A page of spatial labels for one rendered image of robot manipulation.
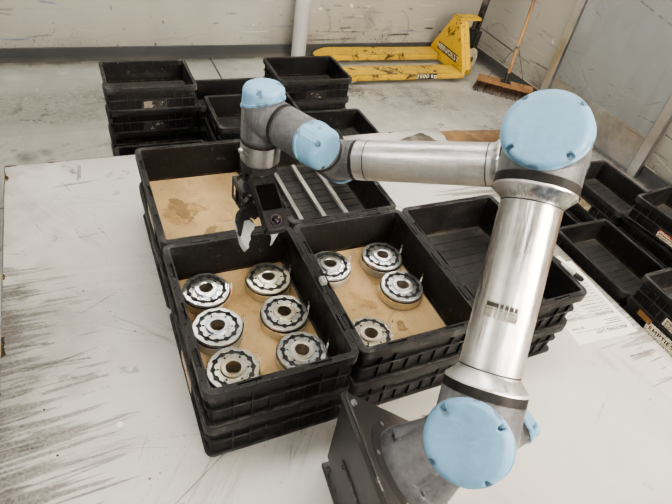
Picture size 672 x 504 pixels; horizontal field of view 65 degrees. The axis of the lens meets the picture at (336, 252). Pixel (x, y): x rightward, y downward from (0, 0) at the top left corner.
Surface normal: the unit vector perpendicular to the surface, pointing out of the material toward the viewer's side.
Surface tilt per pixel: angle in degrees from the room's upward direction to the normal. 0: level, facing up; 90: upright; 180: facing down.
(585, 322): 0
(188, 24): 90
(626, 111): 90
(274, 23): 90
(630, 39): 90
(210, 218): 0
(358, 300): 0
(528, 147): 43
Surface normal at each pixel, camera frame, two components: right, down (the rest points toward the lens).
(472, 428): -0.43, 0.00
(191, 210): 0.15, -0.74
